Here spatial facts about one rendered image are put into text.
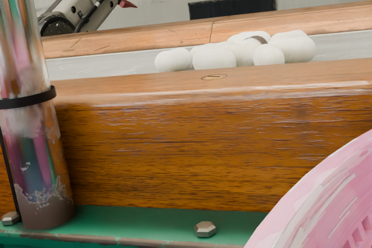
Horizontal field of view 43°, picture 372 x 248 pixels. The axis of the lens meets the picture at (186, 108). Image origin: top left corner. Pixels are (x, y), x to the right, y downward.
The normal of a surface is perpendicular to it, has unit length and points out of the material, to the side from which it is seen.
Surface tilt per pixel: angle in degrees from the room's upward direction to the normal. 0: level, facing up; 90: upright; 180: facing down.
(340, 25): 45
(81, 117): 90
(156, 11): 90
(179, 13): 91
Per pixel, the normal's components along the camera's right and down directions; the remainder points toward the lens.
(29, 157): 0.12, 0.22
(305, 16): -0.33, -0.50
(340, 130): -0.34, 0.26
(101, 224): -0.13, -0.96
